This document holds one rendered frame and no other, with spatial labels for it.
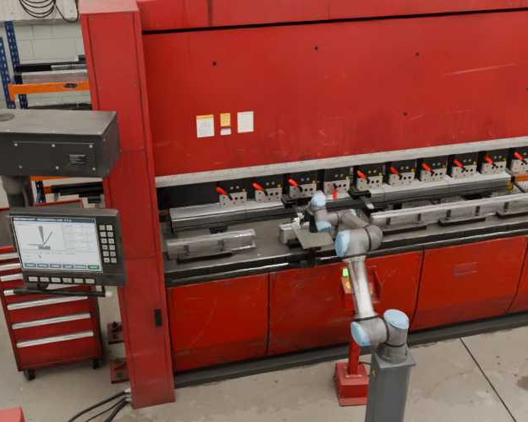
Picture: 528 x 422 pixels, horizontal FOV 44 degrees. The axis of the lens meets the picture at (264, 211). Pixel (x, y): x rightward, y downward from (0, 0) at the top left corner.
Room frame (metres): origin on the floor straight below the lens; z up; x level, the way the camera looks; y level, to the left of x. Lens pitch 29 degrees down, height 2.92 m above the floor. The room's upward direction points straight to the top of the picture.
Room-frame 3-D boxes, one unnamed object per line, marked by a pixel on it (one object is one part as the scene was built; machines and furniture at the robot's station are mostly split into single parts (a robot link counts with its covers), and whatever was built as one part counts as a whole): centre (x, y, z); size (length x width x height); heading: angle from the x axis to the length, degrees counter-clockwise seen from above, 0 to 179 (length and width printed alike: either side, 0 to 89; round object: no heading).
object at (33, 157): (2.46, 0.87, 1.53); 0.51 x 0.25 x 0.85; 87
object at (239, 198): (3.18, 0.18, 1.26); 0.15 x 0.09 x 0.17; 104
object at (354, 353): (2.96, -0.54, 0.39); 0.05 x 0.05 x 0.54; 5
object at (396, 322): (2.40, -0.61, 0.94); 0.13 x 0.12 x 0.14; 107
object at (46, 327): (3.26, 1.31, 0.50); 0.50 x 0.50 x 1.00; 14
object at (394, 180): (3.43, -0.79, 1.26); 0.15 x 0.09 x 0.17; 104
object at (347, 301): (2.96, -0.54, 0.75); 0.20 x 0.16 x 0.18; 95
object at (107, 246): (2.37, 0.82, 1.42); 0.45 x 0.12 x 0.36; 87
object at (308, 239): (3.15, -0.27, 1.00); 0.26 x 0.18 x 0.01; 14
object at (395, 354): (2.40, -0.62, 0.82); 0.15 x 0.15 x 0.10
